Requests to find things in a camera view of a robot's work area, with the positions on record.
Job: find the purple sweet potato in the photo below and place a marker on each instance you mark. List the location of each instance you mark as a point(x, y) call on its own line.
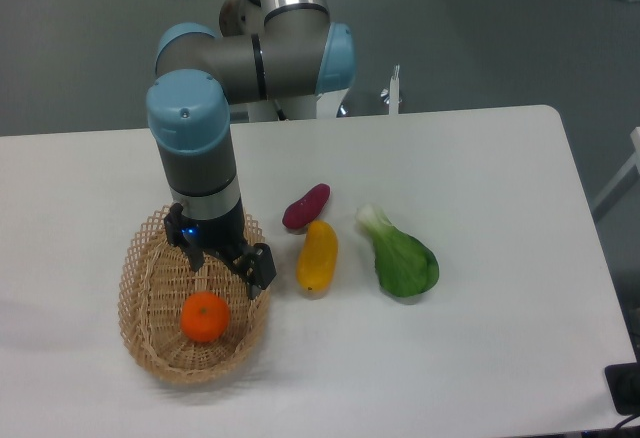
point(306, 209)

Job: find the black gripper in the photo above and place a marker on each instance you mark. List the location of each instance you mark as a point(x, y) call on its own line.
point(223, 238)

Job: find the woven wicker basket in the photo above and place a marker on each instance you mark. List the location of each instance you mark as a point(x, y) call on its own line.
point(155, 281)

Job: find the black device at table edge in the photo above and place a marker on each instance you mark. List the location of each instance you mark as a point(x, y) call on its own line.
point(623, 384)

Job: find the orange fruit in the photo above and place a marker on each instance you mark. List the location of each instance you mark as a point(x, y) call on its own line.
point(204, 317)

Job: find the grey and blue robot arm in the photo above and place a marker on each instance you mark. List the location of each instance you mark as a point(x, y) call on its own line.
point(287, 49)

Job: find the yellow mango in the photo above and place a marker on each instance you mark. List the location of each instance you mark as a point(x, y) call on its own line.
point(317, 260)

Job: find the green bok choy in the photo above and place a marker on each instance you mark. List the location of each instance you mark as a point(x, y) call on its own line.
point(405, 267)

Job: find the white furniture leg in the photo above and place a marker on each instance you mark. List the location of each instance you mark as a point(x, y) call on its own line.
point(621, 182)

